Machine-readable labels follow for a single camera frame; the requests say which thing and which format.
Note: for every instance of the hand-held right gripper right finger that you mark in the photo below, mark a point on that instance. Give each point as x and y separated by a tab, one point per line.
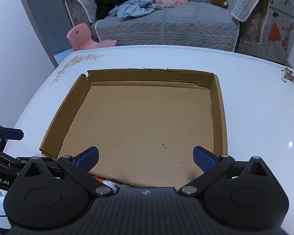
204	160

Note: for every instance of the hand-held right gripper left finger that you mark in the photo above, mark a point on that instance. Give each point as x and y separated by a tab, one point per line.
88	159

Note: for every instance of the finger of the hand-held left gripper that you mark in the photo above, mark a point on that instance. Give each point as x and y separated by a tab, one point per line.
12	133
5	159

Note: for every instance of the plain orange plastic bundle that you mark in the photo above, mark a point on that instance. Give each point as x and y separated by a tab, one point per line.
98	177

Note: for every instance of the floral bundle with green band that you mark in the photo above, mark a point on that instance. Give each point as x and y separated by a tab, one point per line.
110	184

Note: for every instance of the shallow cardboard box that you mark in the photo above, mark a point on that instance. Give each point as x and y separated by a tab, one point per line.
142	117

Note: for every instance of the pink plastic stool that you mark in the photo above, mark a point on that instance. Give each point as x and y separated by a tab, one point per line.
80	35

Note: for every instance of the pile of seed shells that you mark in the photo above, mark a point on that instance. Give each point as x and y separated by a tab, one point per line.
289	76

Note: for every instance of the grey door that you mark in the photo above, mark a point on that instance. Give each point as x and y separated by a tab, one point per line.
44	9

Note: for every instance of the grey sofa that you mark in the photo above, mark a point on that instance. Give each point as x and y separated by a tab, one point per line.
250	31

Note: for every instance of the grey quilted seat cover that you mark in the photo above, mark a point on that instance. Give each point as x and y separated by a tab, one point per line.
166	27

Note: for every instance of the light blue clothing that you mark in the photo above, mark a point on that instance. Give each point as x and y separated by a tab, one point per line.
132	8

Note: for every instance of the floral figure wall poster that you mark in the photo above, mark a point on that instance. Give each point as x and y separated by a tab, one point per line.
276	29

